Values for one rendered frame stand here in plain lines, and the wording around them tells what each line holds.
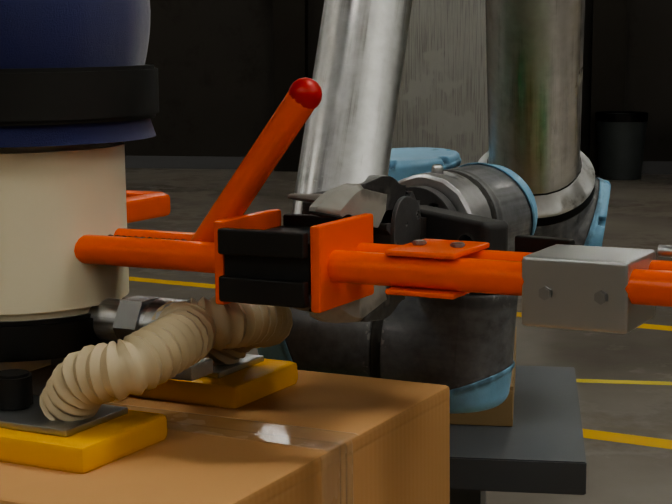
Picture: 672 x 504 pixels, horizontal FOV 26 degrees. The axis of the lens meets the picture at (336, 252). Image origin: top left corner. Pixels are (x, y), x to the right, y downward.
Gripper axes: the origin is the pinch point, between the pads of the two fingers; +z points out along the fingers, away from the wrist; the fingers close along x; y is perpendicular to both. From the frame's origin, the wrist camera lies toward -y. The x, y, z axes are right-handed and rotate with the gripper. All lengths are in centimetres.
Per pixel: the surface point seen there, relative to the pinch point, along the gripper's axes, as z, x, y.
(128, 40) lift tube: -0.4, 15.2, 17.1
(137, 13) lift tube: -1.8, 17.2, 17.2
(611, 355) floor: -460, -103, 117
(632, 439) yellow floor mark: -344, -105, 75
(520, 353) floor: -447, -104, 150
